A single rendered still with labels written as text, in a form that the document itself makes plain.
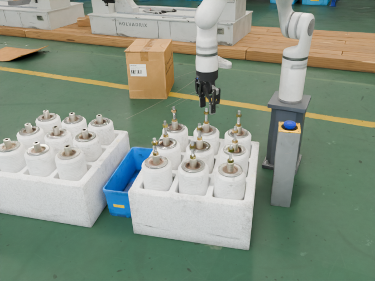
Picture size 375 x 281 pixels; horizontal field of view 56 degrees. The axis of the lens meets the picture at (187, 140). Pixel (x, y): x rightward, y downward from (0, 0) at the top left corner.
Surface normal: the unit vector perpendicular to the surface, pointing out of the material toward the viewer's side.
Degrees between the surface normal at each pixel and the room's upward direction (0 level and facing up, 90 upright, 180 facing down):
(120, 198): 92
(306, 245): 0
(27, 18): 90
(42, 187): 90
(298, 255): 0
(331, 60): 90
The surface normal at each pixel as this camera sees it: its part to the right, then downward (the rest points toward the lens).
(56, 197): -0.24, 0.49
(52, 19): 0.91, 0.18
